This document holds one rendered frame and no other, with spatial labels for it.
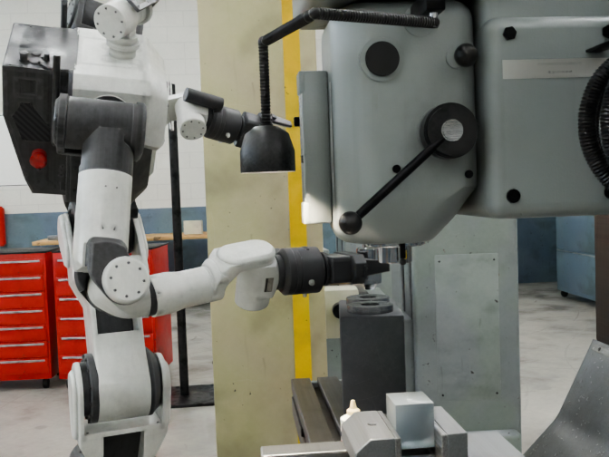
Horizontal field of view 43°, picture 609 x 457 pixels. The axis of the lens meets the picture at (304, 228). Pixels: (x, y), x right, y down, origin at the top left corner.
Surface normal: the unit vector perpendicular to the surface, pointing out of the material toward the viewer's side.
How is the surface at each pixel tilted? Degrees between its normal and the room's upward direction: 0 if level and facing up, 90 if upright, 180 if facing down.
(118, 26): 116
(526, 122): 90
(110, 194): 77
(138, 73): 35
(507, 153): 90
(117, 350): 61
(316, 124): 90
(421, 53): 90
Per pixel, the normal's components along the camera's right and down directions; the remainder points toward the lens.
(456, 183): 0.09, 0.05
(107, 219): 0.48, -0.20
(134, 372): 0.34, -0.43
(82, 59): 0.20, -0.80
